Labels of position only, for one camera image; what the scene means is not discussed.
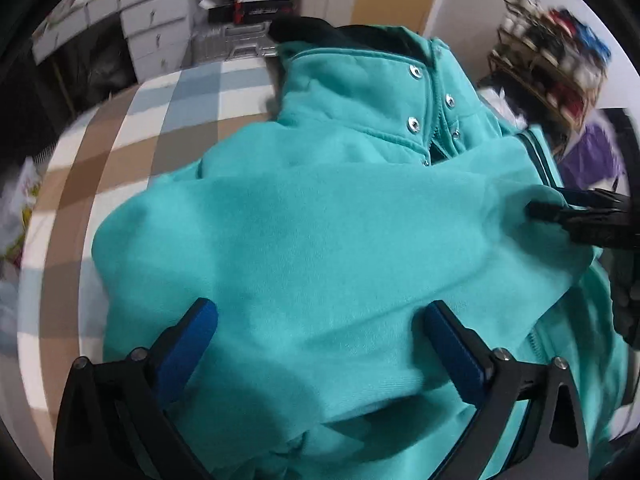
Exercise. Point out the teal snap-collar sweatshirt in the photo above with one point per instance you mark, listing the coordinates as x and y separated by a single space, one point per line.
325 240

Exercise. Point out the purple cloth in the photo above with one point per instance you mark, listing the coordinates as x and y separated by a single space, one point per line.
595 155

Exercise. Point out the white drawer cabinet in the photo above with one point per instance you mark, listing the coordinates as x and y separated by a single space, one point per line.
155 25

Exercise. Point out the checkered bed blanket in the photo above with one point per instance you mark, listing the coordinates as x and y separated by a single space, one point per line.
100 150

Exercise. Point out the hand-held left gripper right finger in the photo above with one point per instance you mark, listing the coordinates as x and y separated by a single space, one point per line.
457 355

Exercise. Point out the black box with red stripe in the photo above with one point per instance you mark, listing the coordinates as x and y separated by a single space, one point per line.
250 7

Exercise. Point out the wooden shoe rack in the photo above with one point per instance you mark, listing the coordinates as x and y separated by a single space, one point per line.
555 65

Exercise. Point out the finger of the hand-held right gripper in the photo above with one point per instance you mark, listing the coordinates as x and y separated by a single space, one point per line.
575 220
590 197

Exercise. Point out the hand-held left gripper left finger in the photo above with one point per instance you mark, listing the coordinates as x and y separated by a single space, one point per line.
187 340

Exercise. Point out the grey hard case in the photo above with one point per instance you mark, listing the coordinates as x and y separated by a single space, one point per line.
230 42

